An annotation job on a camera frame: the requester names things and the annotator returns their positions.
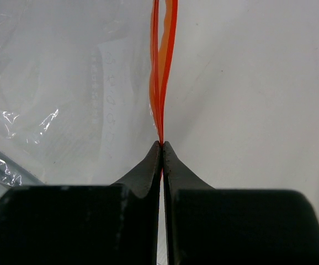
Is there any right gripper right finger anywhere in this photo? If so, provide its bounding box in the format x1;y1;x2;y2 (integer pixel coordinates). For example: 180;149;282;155
162;142;319;264

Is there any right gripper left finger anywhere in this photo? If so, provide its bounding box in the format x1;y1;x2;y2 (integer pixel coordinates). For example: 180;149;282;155
0;142;160;264

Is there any clear zip top bag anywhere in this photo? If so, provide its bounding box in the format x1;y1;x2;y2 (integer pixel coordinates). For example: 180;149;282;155
0;1;178;187

